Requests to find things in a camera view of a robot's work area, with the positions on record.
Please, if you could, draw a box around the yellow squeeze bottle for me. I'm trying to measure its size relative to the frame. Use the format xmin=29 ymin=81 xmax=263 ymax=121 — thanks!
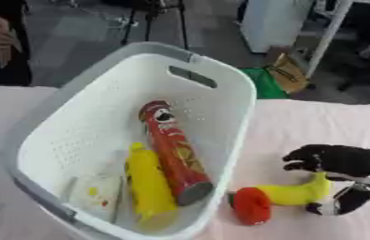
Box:
xmin=124 ymin=142 xmax=180 ymax=229

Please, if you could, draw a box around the green bag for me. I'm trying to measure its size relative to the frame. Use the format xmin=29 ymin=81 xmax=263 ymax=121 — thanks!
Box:
xmin=238 ymin=67 xmax=291 ymax=100

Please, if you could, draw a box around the red cylindrical toy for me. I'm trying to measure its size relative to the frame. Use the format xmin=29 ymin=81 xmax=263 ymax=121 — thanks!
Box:
xmin=227 ymin=187 xmax=274 ymax=227

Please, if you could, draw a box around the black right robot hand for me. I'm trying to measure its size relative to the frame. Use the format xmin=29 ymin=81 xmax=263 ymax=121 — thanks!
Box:
xmin=281 ymin=143 xmax=370 ymax=217

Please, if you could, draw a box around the white cabinet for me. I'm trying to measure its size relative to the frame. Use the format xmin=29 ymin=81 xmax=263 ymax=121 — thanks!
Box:
xmin=238 ymin=0 xmax=316 ymax=54

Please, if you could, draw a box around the black tripod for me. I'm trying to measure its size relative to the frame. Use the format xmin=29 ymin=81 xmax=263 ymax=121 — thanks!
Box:
xmin=119 ymin=0 xmax=191 ymax=51

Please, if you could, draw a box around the tan cardboard box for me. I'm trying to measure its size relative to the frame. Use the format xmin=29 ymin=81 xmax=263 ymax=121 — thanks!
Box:
xmin=263 ymin=52 xmax=311 ymax=95

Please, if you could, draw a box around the red cylindrical chips can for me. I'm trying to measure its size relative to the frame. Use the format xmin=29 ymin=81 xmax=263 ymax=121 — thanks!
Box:
xmin=137 ymin=99 xmax=216 ymax=207

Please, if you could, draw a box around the yellow toy banana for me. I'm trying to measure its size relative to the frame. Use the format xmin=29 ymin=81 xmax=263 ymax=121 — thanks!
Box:
xmin=253 ymin=172 xmax=333 ymax=207

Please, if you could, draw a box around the white table leg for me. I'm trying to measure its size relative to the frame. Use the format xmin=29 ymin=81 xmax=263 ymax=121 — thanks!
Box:
xmin=303 ymin=0 xmax=355 ymax=79

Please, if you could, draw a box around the white plastic laundry basket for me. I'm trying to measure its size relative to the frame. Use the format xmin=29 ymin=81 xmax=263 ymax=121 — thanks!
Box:
xmin=0 ymin=41 xmax=259 ymax=240

